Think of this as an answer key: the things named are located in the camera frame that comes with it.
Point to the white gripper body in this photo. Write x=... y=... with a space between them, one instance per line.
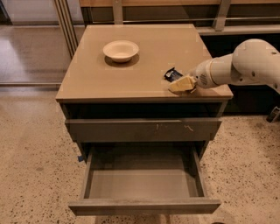
x=201 y=75

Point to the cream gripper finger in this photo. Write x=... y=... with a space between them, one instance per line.
x=185 y=83

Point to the blue rxbar blueberry wrapper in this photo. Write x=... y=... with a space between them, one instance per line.
x=172 y=75

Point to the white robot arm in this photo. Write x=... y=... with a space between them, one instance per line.
x=253 y=62

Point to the closed grey top drawer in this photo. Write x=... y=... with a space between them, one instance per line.
x=142 y=130

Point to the grey drawer cabinet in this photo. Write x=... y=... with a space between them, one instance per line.
x=96 y=87

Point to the open grey middle drawer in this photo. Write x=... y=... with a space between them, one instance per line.
x=143 y=180

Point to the white ceramic bowl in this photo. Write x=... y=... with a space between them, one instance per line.
x=121 y=51

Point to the metal shelf frame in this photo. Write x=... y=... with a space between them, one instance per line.
x=221 y=23

